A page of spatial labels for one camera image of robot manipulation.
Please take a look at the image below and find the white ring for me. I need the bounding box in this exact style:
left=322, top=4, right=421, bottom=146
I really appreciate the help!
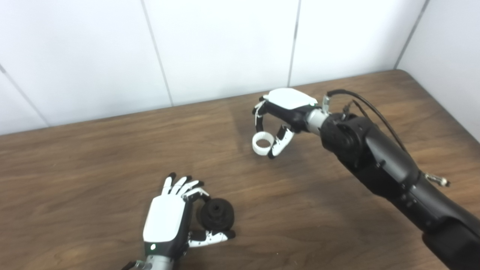
left=252, top=132, right=277, bottom=156

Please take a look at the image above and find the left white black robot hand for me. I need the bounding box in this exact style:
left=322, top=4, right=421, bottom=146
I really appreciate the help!
left=142, top=172, right=236, bottom=260

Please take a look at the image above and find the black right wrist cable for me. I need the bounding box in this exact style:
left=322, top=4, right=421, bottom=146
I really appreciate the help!
left=322, top=89, right=410, bottom=155

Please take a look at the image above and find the round black part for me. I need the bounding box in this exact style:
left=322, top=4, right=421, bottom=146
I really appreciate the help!
left=198, top=198, right=236, bottom=232

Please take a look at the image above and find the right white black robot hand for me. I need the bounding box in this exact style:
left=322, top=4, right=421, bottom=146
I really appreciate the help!
left=252, top=88, right=320, bottom=160

